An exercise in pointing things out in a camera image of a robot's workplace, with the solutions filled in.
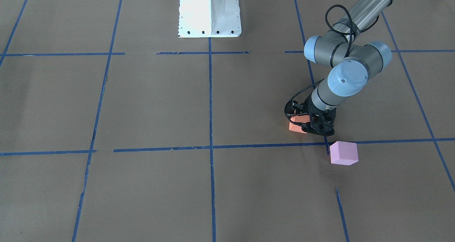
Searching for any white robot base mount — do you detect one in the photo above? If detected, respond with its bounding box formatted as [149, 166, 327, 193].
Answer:
[178, 0, 242, 38]

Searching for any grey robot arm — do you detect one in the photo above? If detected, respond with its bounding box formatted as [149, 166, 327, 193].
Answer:
[284, 0, 395, 136]

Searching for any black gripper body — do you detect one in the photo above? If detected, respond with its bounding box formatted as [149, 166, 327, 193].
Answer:
[284, 100, 336, 136]

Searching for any orange foam block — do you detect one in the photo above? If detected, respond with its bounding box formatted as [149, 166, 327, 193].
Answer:
[289, 115, 309, 134]

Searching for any pink foam block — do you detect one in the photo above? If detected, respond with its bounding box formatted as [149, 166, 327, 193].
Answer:
[329, 141, 359, 166]

